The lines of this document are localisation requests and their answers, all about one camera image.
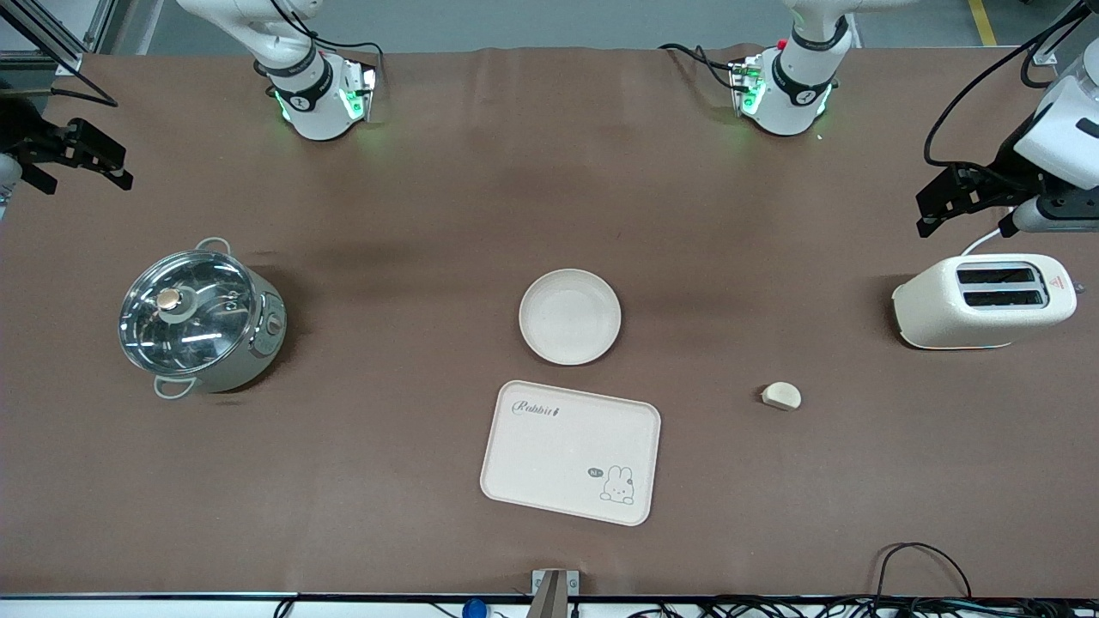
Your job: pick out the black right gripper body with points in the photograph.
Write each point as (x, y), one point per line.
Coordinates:
(26, 137)

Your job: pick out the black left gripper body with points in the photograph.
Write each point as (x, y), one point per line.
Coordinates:
(1003, 172)

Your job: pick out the small white bun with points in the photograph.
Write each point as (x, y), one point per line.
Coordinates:
(781, 396)

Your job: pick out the round cream plate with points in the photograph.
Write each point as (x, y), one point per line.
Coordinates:
(570, 318)

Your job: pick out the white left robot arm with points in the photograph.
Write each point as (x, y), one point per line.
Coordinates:
(794, 94)

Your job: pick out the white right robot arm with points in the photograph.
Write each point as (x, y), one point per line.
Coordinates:
(318, 112)

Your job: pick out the cream rabbit print tray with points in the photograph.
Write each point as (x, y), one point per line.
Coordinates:
(558, 451)

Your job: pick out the white two-slot toaster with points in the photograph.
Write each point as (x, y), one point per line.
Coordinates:
(936, 313)

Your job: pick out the glass pot lid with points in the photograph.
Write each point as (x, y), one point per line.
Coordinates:
(206, 326)

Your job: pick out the grey electric cooking pot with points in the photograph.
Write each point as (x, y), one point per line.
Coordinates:
(262, 339)

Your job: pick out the brown table cloth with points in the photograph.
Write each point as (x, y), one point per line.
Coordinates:
(412, 215)

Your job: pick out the blue round knob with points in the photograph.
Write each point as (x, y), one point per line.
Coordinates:
(473, 609)

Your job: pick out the aluminium frame profile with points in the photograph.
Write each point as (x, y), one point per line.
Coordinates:
(99, 26)

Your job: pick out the grey metal camera mount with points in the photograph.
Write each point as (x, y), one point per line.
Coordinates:
(554, 592)

